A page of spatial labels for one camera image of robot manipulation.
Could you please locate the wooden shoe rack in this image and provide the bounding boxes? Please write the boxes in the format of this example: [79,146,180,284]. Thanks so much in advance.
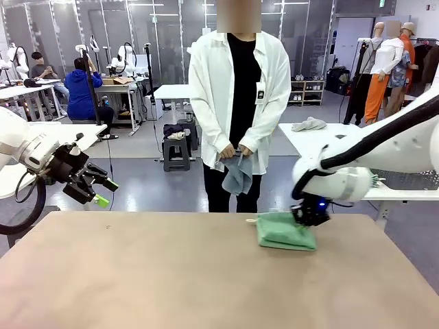
[289,79,325,106]

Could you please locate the mannequin with white top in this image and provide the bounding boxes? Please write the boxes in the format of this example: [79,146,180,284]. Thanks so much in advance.
[364,19,407,124]

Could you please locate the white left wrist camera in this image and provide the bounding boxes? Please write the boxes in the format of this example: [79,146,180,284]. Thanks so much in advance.
[69,132,85,156]

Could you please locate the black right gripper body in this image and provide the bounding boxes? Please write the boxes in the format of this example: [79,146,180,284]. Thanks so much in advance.
[291,193,332,227]

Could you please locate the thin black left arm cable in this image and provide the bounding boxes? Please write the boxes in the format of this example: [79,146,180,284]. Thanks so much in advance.
[14,169,39,204]

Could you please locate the person in blue hoodie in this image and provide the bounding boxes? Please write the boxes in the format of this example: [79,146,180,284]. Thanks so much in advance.
[64,56,116,138]

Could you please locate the black camera pole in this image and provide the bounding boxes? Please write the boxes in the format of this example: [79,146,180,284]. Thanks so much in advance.
[143,42,157,103]

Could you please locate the dark clothes on rack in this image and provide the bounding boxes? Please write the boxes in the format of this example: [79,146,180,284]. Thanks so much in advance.
[410,37,439,99]

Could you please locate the white table beside left arm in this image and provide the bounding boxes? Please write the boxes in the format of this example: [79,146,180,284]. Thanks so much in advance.
[0,123,108,199]

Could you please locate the white robot with black strap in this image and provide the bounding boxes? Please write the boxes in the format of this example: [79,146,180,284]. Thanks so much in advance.
[6,42,30,82]

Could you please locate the white desk with black object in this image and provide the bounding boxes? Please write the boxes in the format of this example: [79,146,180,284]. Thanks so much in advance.
[0,84,59,123]

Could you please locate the white computer tower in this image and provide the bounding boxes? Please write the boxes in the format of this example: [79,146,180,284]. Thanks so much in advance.
[143,95,165,121]

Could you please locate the dark grey plastic basket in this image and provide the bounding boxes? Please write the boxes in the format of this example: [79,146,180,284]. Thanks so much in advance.
[370,167,439,191]

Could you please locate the person in white shirt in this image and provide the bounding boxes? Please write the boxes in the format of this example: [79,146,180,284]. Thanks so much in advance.
[187,0,292,213]

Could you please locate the green towel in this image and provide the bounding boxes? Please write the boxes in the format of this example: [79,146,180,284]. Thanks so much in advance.
[246,212,318,252]

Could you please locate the white desk with cardboard box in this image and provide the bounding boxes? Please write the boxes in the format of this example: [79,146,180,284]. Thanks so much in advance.
[94,80,145,136]

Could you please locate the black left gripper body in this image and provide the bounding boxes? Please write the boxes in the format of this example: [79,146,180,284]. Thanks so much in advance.
[51,143,91,193]

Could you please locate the seated person in grey shirt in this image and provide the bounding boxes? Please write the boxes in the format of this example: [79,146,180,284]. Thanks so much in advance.
[30,51,69,117]

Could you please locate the black tripod pole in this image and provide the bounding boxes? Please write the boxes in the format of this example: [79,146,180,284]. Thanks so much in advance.
[79,47,103,126]

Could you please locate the mannequin with grey vest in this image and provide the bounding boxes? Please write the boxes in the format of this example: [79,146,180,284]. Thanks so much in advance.
[344,21,385,126]

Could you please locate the small white standing desk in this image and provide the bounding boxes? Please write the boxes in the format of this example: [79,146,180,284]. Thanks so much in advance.
[153,84,193,124]

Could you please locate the blue-grey towel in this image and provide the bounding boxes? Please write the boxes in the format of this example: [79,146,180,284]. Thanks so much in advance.
[222,147,253,197]

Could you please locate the thick black left arm hose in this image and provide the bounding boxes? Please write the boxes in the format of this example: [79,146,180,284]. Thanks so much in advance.
[0,173,47,236]

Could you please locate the black braided right arm sleeve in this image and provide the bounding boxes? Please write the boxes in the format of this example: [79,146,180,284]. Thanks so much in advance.
[291,101,439,199]

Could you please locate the person's left forearm white sleeve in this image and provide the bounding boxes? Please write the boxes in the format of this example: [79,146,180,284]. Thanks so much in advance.
[243,128,275,155]

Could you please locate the grey plastic stool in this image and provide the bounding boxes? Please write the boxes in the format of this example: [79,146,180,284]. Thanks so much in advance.
[163,136,192,172]
[178,119,200,151]

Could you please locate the person's right forearm white sleeve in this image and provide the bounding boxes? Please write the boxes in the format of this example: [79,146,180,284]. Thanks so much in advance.
[200,132,229,162]

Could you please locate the mannequin with orange shirt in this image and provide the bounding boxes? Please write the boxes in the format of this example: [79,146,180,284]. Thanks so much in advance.
[382,21,420,119]

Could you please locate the grey crumpled towel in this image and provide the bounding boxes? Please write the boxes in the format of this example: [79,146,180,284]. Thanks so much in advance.
[291,116,329,133]

